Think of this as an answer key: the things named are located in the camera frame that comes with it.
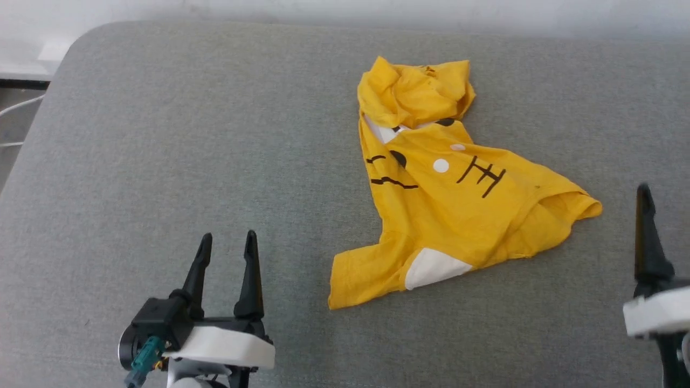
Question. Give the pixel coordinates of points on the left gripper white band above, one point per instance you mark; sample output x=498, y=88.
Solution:
x=226, y=347

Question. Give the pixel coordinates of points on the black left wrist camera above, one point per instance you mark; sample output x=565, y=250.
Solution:
x=156, y=318

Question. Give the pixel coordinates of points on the yellow printed t-shirt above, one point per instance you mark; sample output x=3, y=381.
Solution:
x=458, y=215

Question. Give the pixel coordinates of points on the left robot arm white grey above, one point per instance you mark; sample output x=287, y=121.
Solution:
x=188, y=381

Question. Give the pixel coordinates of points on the black baseboard strip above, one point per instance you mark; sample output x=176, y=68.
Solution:
x=21, y=84

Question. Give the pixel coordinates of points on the grey fabric sofa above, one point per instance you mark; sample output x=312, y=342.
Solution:
x=215, y=161

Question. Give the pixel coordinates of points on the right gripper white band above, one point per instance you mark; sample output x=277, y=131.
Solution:
x=657, y=315

